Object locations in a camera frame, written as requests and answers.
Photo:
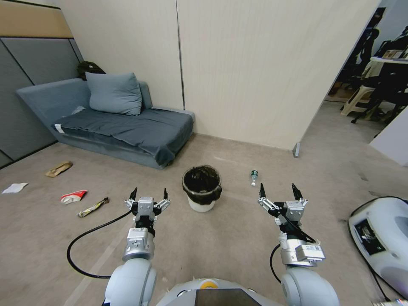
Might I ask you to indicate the white robot front shell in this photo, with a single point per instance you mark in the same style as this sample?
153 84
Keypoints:
223 296

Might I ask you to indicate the table with pale cloth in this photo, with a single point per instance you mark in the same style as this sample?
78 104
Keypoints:
379 65

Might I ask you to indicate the white trash bin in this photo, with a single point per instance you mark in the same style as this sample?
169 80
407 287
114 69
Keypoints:
200 207

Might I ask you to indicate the grey-blue pillow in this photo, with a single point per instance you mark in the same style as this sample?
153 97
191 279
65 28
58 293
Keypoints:
114 94

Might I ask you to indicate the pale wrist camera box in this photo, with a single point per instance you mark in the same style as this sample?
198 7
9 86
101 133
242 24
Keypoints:
146 206
293 210

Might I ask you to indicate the dark grey blanket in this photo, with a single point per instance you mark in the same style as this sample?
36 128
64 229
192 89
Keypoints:
127 127

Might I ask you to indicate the long crumpled snack wrapper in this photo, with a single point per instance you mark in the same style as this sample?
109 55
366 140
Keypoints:
92 208

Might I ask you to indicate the grey-blue sofa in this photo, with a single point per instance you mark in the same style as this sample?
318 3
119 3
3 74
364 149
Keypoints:
47 98

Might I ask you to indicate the black office chair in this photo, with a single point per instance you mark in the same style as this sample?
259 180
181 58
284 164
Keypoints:
387 95

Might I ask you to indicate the white rounded machine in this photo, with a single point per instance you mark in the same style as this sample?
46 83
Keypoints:
393 255

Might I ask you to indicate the clear plastic bottle green label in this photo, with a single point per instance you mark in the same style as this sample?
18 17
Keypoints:
254 174

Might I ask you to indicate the black bin liner bag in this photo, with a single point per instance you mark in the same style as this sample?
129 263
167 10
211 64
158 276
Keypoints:
204 180

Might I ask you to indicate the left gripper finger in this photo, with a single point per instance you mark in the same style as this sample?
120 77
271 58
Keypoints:
131 201
164 201

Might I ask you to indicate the crumpled brown paper bag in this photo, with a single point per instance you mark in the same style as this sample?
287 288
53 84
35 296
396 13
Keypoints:
59 169

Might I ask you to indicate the grey metal partition foot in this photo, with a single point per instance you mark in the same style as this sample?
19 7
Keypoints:
296 149

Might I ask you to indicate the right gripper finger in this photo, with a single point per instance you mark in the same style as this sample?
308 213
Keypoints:
266 202
302 200

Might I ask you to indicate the dark green bag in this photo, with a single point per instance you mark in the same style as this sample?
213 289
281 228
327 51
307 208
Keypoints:
89 67

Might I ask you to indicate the red and white wrapper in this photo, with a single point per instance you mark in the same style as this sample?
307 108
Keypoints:
71 197

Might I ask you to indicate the beige plastic stool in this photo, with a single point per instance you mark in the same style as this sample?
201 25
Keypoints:
357 102

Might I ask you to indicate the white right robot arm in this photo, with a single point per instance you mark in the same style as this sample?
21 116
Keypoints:
306 287

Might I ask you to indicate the white paper sheet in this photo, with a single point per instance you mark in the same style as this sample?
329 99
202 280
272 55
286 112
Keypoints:
14 188

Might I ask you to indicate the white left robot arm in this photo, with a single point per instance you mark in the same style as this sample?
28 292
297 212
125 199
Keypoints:
130 280

